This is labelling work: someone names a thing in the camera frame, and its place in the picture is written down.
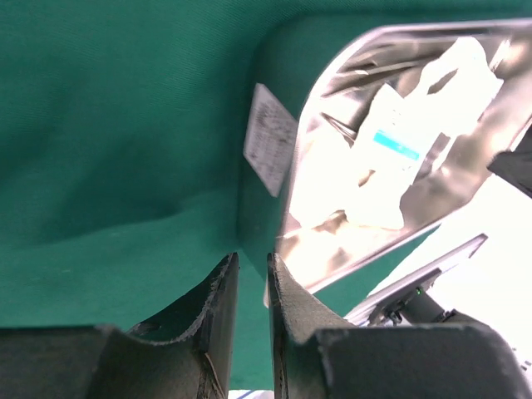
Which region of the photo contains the white gauze pad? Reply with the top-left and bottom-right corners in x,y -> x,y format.
289,128 -> 406,230

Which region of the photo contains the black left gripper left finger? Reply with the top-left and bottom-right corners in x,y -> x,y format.
1,253 -> 239,398

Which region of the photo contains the white crinkled sterile pouch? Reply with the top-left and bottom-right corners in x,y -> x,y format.
407,37 -> 504,138

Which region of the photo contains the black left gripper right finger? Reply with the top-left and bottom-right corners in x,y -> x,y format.
268,254 -> 530,398

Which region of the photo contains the green striped white packet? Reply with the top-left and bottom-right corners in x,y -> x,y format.
352,84 -> 440,185

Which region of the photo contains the aluminium rail frame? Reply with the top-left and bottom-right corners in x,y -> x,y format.
345,234 -> 487,327

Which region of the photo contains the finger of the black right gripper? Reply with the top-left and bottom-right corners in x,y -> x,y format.
488,127 -> 532,197

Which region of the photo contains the dark green surgical cloth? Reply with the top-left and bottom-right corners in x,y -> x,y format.
0,0 -> 532,392

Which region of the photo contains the stainless steel tray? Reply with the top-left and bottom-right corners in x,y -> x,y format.
275,18 -> 531,293

